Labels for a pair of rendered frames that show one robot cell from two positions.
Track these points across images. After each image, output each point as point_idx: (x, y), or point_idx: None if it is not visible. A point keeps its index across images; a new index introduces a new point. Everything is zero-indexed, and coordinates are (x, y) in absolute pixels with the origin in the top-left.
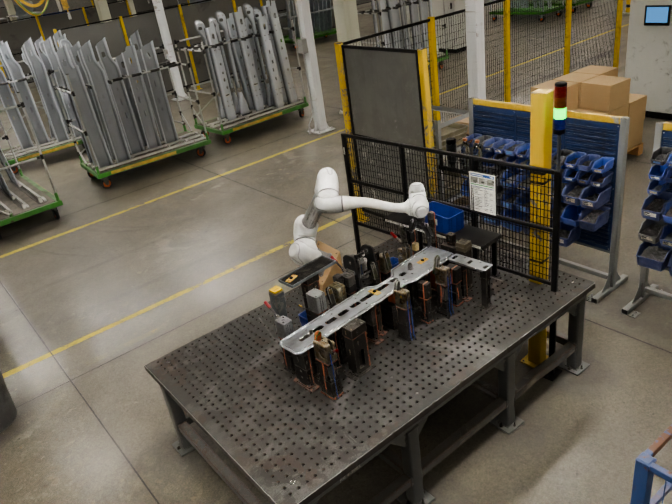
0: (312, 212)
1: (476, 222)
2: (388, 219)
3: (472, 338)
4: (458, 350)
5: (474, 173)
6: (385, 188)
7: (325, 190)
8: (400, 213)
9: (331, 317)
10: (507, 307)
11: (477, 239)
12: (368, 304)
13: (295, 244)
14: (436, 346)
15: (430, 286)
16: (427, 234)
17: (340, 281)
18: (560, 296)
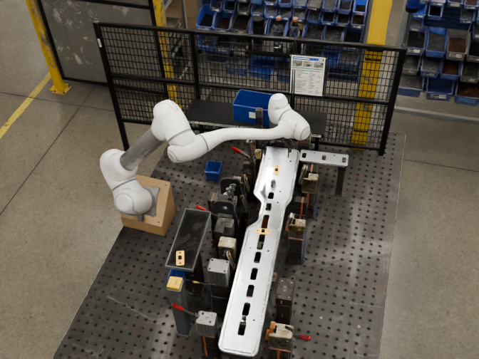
0: (144, 154)
1: (294, 104)
2: (192, 120)
3: (356, 237)
4: (355, 257)
5: (298, 57)
6: (167, 80)
7: (182, 134)
8: (199, 108)
9: (246, 285)
10: (357, 187)
11: (311, 126)
12: (271, 251)
13: (124, 195)
14: (331, 260)
15: None
16: (289, 145)
17: (224, 233)
18: (390, 159)
